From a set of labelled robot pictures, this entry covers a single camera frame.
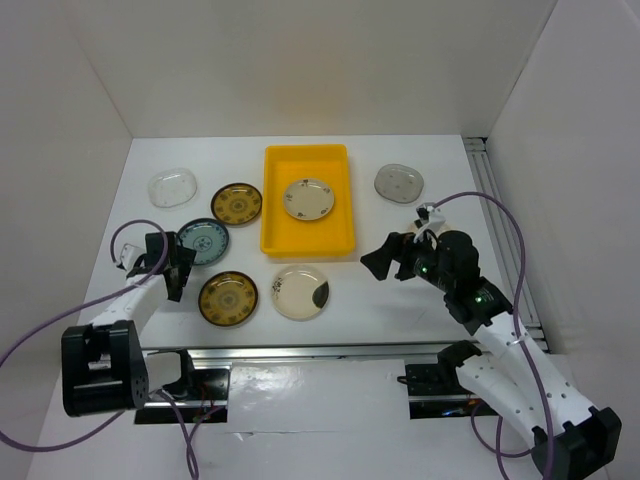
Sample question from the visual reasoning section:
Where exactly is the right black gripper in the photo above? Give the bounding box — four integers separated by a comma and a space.
360, 227, 454, 292

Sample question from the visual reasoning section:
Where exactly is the blue floral plate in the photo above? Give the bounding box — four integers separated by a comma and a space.
177, 218, 230, 266

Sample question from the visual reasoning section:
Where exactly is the cream plate with characters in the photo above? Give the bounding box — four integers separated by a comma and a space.
283, 178, 335, 221

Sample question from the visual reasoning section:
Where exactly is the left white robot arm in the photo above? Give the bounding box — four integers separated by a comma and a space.
61, 232, 198, 417

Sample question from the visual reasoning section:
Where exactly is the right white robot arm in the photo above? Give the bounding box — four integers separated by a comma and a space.
360, 231, 622, 479

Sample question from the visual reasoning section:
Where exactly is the yellow plastic bin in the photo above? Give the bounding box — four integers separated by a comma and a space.
260, 144, 356, 258

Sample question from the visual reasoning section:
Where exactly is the cream plate black brushstroke right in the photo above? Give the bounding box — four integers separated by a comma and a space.
409, 220, 451, 236

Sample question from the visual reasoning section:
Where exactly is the cream plate black brushstroke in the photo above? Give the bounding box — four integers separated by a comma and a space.
270, 265, 330, 321
409, 220, 451, 236

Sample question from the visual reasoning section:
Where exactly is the yellow patterned plate lower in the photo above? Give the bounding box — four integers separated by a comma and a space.
197, 271, 259, 329

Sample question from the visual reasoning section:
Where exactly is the yellow patterned plate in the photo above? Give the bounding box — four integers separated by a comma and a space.
197, 271, 259, 329
210, 182, 263, 227

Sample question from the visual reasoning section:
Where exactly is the clear plastic plate left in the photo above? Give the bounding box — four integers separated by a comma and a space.
147, 168, 198, 209

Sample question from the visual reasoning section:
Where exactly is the clear grey plastic plate right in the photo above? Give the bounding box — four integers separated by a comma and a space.
374, 164, 424, 204

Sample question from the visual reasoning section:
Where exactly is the yellow patterned plate upper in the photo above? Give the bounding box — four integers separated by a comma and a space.
210, 182, 263, 227

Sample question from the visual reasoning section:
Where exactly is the cream plate black brushstroke lower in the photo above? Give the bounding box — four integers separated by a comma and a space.
270, 265, 330, 321

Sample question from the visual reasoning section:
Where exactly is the white front cover board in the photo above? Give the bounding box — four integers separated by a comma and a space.
227, 360, 410, 434

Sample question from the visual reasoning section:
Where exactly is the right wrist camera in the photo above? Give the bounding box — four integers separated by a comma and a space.
414, 202, 446, 243

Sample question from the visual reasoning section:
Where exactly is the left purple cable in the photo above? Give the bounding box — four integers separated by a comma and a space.
0, 219, 201, 480

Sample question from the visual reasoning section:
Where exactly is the purple cable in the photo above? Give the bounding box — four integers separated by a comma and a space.
0, 219, 201, 480
424, 191, 556, 480

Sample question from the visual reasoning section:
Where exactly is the aluminium rail right side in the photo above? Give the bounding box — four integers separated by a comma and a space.
462, 137, 550, 353

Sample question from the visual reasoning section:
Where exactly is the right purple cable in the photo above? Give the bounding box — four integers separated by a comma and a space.
424, 191, 556, 480

